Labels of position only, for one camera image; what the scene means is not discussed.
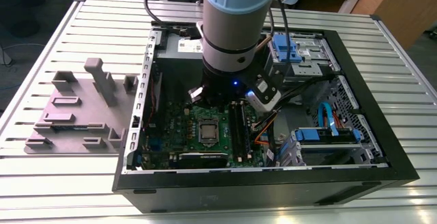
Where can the black office chair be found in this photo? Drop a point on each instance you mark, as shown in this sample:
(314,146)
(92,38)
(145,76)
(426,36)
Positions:
(24,22)

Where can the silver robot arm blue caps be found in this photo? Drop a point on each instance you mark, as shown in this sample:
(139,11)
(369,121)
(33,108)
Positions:
(231,29)

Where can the wooden cabinet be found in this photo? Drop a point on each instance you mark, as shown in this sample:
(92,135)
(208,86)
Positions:
(402,9)

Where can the grey power supply unit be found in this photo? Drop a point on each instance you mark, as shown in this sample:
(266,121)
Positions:
(186,46)

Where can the black RAM slot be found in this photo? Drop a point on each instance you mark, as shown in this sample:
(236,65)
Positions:
(235,129)
(244,129)
(239,129)

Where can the blue expansion slot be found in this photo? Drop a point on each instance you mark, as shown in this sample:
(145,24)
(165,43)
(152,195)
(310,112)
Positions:
(156,144)

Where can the black PC case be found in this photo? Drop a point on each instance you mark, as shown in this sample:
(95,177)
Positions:
(259,183)

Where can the RAM stick with label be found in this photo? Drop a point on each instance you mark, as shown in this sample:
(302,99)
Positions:
(68,128)

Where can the black graphics card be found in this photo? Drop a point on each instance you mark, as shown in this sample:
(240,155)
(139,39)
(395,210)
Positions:
(200,160)

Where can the blue plastic drive latch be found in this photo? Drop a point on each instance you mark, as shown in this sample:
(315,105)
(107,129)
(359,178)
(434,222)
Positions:
(284,52)

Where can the silver metal drive cage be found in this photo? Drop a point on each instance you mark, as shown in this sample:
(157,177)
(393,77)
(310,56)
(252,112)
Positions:
(307,68)

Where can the green motherboard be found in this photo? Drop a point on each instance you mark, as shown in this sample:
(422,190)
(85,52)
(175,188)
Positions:
(176,132)

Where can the silver topped CPU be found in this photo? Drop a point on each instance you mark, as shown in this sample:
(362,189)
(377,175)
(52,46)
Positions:
(207,131)

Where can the grey parts rack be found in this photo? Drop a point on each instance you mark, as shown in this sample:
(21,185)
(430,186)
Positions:
(85,121)

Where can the silver metal disk bay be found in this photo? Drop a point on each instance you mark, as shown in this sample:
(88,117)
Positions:
(327,146)

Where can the yellow board power connector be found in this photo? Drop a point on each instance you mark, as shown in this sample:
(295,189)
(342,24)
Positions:
(186,111)

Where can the hard disk in blue carrier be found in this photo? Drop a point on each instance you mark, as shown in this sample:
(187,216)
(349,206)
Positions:
(307,135)

